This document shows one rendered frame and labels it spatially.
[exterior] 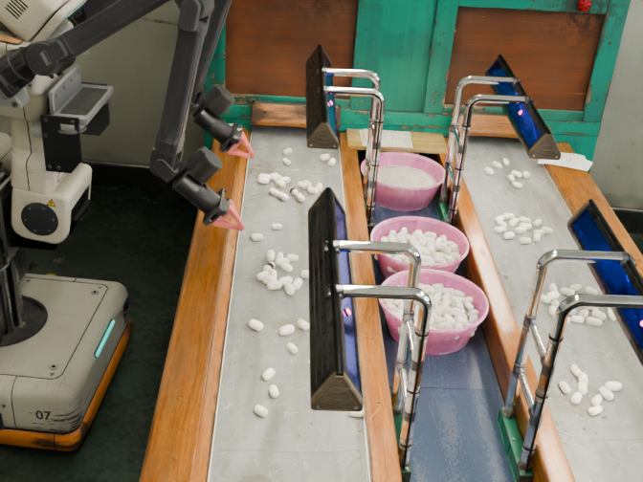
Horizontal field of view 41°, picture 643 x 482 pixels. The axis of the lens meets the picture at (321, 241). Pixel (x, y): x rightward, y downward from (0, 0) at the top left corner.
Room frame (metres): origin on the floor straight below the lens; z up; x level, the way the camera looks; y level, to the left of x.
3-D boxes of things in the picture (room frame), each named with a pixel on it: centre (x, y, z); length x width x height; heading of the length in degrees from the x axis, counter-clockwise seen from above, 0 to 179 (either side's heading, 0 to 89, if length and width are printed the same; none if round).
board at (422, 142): (2.69, -0.23, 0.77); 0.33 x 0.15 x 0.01; 93
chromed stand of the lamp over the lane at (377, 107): (2.29, -0.05, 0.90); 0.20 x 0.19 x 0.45; 3
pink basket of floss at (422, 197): (2.47, -0.24, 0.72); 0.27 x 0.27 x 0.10
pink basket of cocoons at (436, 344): (1.76, -0.28, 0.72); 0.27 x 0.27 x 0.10
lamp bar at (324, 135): (2.29, 0.03, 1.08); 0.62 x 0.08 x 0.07; 3
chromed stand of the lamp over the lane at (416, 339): (1.32, -0.10, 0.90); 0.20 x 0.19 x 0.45; 3
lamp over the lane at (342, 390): (1.32, -0.02, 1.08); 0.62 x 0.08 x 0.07; 3
